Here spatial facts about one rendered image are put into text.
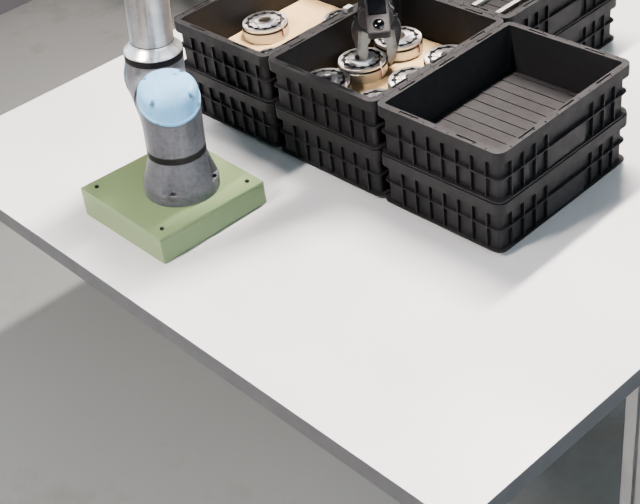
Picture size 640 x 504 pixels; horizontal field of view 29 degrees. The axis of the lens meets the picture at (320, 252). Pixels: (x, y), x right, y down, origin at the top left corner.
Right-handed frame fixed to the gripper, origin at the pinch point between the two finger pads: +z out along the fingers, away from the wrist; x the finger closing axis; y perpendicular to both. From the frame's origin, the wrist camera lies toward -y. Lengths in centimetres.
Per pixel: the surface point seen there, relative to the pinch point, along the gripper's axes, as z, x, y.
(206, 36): -6.3, 35.6, 4.1
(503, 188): -2, -21, -48
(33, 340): 89, 96, 15
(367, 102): -8.7, 2.3, -28.3
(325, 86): -7.9, 10.3, -20.6
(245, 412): 86, 36, -17
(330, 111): -1.4, 9.8, -19.6
